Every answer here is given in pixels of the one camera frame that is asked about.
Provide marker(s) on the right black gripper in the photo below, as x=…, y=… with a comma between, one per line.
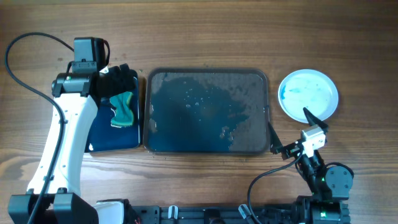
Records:
x=290, y=150

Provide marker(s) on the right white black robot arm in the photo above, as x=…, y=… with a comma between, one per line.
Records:
x=329, y=183

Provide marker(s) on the white plate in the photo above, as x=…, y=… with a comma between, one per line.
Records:
x=310, y=89

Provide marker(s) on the small black water tray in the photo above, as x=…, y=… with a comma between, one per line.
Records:
x=103, y=136

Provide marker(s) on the large dark serving tray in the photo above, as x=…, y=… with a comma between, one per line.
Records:
x=207, y=110

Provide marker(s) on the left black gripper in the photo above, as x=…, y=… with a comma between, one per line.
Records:
x=120, y=85

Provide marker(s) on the green yellow sponge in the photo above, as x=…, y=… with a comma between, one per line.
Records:
x=123, y=115

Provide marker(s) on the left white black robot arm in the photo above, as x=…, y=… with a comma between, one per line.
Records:
x=53, y=194

